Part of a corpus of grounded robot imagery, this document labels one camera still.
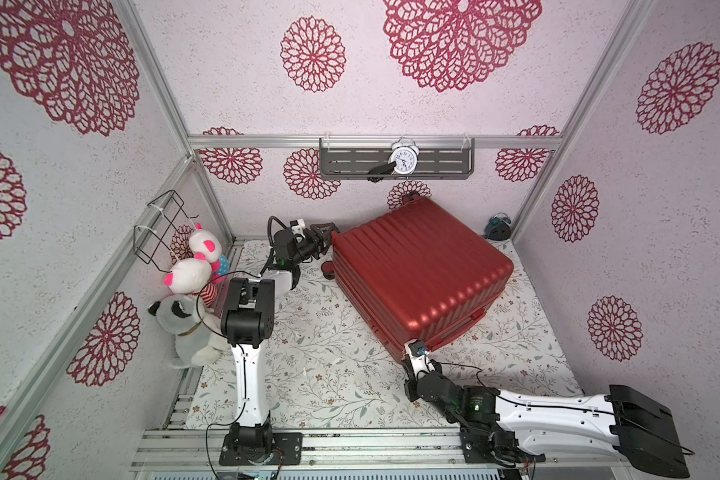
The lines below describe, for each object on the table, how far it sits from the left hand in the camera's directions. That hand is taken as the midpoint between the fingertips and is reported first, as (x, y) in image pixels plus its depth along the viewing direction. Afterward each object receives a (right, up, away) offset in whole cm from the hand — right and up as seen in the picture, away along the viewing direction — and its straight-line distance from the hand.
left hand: (336, 227), depth 97 cm
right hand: (+18, -39, -18) cm, 46 cm away
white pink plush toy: (-39, -6, -5) cm, 40 cm away
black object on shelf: (+15, +17, -5) cm, 23 cm away
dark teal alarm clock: (+62, +3, +20) cm, 65 cm away
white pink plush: (-38, -15, -14) cm, 44 cm away
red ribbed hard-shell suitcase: (+22, -14, -17) cm, 31 cm away
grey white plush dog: (-37, -30, -15) cm, 50 cm away
